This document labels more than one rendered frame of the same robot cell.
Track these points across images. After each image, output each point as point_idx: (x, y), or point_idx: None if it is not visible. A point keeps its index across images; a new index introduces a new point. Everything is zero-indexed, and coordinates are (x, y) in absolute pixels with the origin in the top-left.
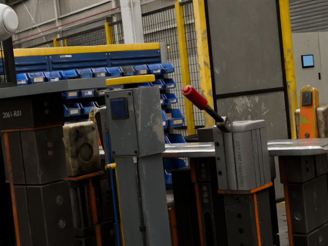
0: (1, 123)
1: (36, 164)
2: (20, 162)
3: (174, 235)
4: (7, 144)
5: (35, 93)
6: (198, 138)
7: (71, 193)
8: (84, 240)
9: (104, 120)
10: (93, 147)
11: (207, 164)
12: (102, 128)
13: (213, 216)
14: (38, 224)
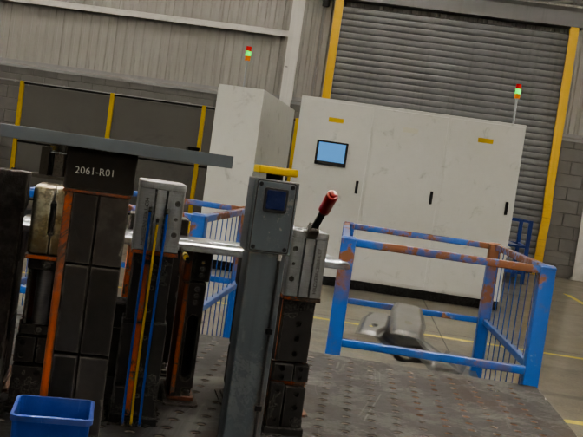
0: (68, 179)
1: (120, 242)
2: (88, 236)
3: None
4: (68, 208)
5: (173, 159)
6: (130, 225)
7: (48, 278)
8: None
9: (147, 195)
10: None
11: (210, 263)
12: (141, 204)
13: (200, 321)
14: (101, 317)
